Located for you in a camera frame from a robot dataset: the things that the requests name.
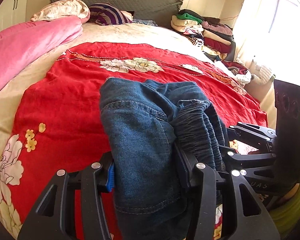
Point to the red floral bedspread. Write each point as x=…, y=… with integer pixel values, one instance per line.
x=81, y=72

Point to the pile of folded clothes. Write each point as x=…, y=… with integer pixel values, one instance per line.
x=215, y=40

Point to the purple striped pillow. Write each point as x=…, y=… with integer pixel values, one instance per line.
x=105, y=14

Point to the blue denim pants lace trim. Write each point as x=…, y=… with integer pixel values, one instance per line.
x=142, y=121

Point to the cream wardrobe doors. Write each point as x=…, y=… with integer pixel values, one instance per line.
x=12, y=12

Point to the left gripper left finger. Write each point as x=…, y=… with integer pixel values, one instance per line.
x=53, y=214

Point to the white knitted garment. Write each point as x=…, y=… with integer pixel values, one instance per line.
x=260, y=74

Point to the cream window curtain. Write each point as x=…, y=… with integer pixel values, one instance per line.
x=268, y=31

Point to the pink quilt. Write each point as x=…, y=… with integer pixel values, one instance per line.
x=23, y=43

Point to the floral cream pillow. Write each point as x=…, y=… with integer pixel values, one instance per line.
x=63, y=8

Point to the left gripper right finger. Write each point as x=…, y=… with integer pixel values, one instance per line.
x=243, y=216

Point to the green sleeve right forearm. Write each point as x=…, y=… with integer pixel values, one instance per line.
x=286, y=216

